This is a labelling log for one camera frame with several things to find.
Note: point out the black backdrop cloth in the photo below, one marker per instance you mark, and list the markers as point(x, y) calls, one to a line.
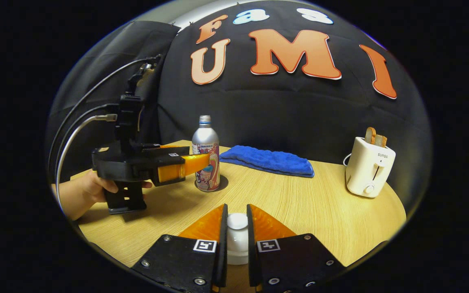
point(279, 110)

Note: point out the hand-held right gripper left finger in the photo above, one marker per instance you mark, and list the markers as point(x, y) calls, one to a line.
point(222, 252)

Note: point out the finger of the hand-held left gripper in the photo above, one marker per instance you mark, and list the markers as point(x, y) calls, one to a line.
point(181, 167)
point(175, 151)

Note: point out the toast slice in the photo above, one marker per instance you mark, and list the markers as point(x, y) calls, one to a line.
point(370, 135)
point(380, 141)

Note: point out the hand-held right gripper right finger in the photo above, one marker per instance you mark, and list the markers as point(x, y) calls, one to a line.
point(251, 252)

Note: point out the cream toaster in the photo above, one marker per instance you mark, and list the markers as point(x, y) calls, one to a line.
point(367, 171)

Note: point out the blue towel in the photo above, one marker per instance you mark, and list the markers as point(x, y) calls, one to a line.
point(267, 159)

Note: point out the silver water bottle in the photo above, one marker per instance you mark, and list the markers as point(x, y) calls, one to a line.
point(206, 140)

